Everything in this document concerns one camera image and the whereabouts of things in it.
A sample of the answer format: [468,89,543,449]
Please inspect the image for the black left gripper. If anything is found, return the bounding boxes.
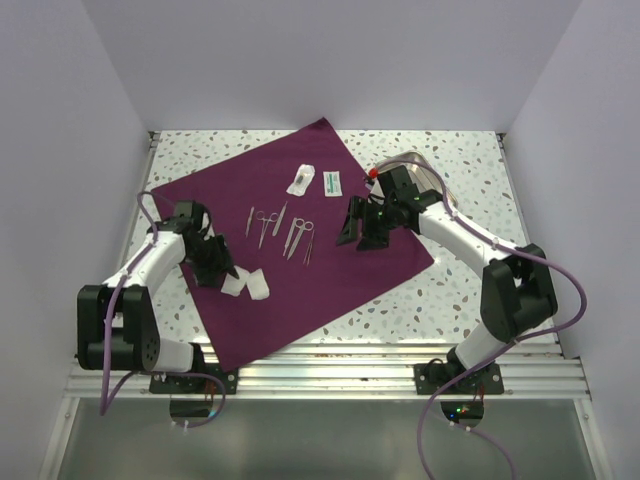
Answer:
[185,232,238,287]

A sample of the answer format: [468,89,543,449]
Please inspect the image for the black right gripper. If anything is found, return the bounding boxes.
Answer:
[336,195,399,252]

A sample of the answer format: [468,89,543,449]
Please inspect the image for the white gauze pad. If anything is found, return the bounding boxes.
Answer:
[220,266,249,297]
[246,269,270,301]

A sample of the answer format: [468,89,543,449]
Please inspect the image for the stainless steel tray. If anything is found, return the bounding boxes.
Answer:
[373,150,458,209]

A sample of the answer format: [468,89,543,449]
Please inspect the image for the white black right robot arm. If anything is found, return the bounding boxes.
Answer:
[336,161,558,393]

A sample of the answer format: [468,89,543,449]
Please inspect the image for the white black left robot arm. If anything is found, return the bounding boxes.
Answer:
[76,201,239,393]

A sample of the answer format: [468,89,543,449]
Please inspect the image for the steel surgical scissors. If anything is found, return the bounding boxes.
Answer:
[285,217,315,259]

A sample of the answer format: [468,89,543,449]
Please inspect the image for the clear blister pack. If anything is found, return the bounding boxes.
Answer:
[286,164,316,197]

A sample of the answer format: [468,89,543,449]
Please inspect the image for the green white suture packet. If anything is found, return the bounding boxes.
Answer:
[323,171,342,198]

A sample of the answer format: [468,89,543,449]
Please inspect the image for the thin steel tweezers right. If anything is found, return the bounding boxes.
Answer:
[303,230,315,266]

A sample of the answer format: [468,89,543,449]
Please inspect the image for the steel forceps with rings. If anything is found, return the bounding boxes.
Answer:
[256,211,279,249]

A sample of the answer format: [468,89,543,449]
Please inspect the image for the steel tweezers upper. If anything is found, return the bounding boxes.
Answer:
[272,201,288,237]

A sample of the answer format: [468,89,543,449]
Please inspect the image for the purple cloth mat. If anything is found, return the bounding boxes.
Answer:
[151,119,433,369]

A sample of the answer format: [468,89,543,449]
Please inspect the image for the short steel scalpel handle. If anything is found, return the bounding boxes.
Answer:
[245,206,255,238]

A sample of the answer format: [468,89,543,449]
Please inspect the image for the steel probe handle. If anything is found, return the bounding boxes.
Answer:
[283,217,299,257]

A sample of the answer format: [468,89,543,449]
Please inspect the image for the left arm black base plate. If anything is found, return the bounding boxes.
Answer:
[149,363,240,395]

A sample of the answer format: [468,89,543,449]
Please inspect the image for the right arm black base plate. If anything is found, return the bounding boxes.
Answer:
[413,361,504,397]

